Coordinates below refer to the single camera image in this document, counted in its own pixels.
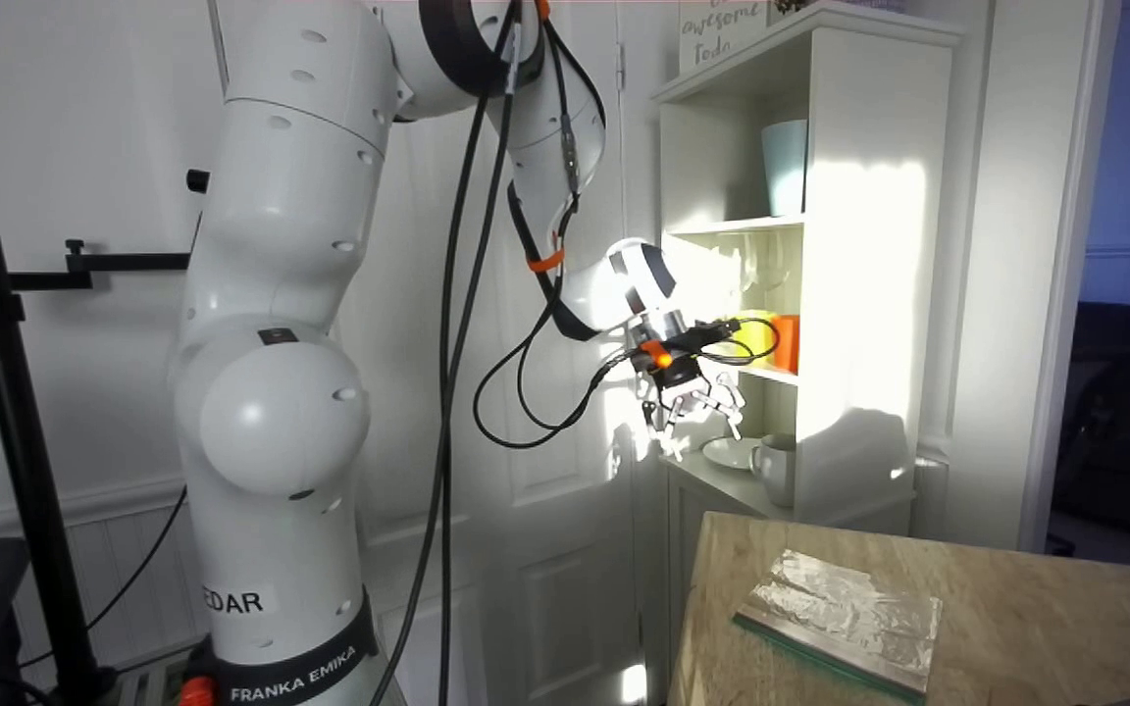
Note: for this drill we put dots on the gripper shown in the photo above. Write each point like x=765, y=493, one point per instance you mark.
x=681, y=374

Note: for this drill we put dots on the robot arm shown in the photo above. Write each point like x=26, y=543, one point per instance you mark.
x=281, y=294

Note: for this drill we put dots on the white mug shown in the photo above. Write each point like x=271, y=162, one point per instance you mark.
x=777, y=471

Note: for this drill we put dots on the yellow mug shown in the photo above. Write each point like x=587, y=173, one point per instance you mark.
x=753, y=335

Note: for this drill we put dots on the white plate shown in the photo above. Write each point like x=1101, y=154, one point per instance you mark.
x=730, y=453

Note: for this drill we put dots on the orange cup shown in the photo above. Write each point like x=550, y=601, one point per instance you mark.
x=787, y=343

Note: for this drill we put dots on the white door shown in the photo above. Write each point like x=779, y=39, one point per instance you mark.
x=536, y=549

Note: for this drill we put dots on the white shelf cabinet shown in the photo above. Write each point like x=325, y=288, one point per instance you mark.
x=869, y=294

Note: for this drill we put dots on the foil-covered board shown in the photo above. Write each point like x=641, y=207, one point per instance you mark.
x=845, y=618

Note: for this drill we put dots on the pale blue vase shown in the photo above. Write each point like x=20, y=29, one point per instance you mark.
x=786, y=167

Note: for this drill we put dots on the white sign with writing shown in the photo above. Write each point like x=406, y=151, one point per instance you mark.
x=722, y=34

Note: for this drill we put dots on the dark sofa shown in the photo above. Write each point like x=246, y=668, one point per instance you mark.
x=1129, y=422

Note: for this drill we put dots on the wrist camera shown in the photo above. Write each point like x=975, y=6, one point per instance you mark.
x=718, y=332

